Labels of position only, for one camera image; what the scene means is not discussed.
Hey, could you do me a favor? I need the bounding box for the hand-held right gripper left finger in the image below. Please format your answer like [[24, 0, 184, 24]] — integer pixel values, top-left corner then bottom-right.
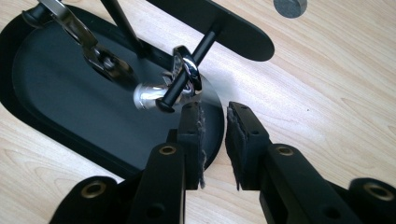
[[126, 102, 207, 224]]

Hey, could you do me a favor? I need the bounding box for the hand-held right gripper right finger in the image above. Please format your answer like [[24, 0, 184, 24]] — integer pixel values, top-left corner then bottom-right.
[[225, 101, 365, 224]]

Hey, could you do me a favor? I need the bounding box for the silver car key with clasp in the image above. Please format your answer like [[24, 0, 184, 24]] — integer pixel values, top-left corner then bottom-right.
[[133, 45, 204, 114]]

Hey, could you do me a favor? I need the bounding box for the black key rack with tray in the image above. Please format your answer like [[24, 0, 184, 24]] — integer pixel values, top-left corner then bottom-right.
[[0, 0, 276, 181]]

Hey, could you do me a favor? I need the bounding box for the black car key with clasp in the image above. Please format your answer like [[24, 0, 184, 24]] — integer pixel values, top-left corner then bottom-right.
[[36, 0, 138, 89]]

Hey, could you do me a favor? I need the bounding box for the grey round disc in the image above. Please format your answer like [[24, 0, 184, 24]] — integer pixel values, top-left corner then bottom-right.
[[273, 0, 308, 20]]

